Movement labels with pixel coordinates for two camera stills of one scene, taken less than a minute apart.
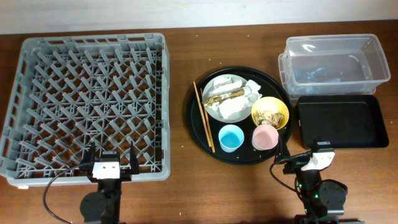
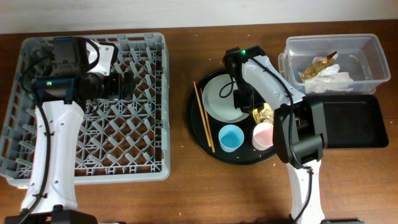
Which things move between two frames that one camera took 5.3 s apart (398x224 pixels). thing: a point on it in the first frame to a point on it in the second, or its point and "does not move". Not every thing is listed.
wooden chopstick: x=206 y=120 does not move
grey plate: x=227 y=98 does not move
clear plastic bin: x=333 y=65 does not move
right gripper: x=290 y=168 to x=244 y=101
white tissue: x=237 y=105 to x=329 y=79
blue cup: x=231 y=137 does not move
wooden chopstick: x=202 y=114 does not move
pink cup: x=264 y=137 does not move
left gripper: x=126 y=176 to x=117 y=93
